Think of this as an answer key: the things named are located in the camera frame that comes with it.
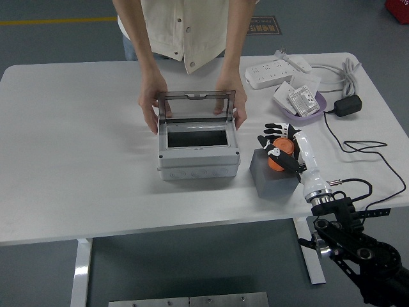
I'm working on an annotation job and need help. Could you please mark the white thin cable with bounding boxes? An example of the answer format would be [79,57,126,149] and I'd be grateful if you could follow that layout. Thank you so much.
[309,65,348,94]

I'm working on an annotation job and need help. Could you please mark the white power plug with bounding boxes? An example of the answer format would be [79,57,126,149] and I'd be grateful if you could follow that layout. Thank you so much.
[274,45,292,61]

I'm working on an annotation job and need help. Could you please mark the white plain socket panel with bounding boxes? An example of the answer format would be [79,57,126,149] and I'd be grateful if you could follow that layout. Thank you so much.
[272,81,297,114]

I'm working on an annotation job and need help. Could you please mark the black power adapter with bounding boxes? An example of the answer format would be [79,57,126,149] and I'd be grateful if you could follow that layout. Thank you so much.
[333,95,364,118]

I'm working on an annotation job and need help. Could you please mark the grey metal plate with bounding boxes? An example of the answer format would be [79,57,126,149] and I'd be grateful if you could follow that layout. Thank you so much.
[189,291,269,307]
[107,297,190,307]

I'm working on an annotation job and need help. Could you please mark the purple plastic tray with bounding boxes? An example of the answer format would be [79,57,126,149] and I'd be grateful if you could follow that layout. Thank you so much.
[273,90,327,127]

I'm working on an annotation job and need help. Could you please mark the grey box cover frame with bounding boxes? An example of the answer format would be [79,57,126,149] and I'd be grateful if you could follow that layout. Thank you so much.
[157,118,241,169]

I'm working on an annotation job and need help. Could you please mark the person's left hand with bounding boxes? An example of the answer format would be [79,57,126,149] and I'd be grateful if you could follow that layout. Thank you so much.
[213,75,249,131]

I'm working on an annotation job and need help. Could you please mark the person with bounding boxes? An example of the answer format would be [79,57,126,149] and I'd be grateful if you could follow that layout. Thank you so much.
[112,0,259,75]

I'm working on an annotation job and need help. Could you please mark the white power strip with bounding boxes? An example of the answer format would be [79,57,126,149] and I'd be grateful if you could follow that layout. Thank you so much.
[244,58,297,90]

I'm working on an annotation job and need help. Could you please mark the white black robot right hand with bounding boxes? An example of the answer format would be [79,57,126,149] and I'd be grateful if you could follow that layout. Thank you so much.
[257,122,333,198]

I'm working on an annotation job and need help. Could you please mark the labelled white socket panel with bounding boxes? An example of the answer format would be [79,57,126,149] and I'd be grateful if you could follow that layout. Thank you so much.
[287,85,322,118]

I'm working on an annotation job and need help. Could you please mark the thin black cord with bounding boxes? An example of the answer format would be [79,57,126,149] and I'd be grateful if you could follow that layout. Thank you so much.
[323,110,407,209]

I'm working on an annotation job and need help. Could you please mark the person's right hand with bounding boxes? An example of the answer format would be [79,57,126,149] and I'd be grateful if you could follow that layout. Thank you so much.
[137,75,173,135]

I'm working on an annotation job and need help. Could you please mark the white table leg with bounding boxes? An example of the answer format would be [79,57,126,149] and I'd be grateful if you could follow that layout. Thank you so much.
[70,238,93,307]
[293,216,327,285]

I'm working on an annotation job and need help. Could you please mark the grey cube holder block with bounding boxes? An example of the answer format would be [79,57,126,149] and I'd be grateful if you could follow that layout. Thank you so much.
[249,148,304,201]

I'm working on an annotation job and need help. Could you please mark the grey junction box base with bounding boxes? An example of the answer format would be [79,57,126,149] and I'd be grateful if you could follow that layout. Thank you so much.
[157,163,240,182]

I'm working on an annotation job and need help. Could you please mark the white square socket panel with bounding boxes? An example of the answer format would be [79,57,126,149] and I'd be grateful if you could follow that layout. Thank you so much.
[289,70,322,93]

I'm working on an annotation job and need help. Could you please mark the orange cylindrical battery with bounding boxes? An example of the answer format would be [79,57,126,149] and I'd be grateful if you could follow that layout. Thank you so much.
[267,137,295,172]

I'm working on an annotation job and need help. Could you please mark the grey bundled cable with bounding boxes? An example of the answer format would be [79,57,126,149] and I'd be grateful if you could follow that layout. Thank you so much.
[341,57,364,98]

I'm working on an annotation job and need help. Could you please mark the red object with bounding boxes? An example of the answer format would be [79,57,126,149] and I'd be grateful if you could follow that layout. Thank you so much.
[383,0,409,24]

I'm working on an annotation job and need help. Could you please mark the dark floor sign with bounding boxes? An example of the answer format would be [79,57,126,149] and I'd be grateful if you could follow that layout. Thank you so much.
[245,15,284,36]

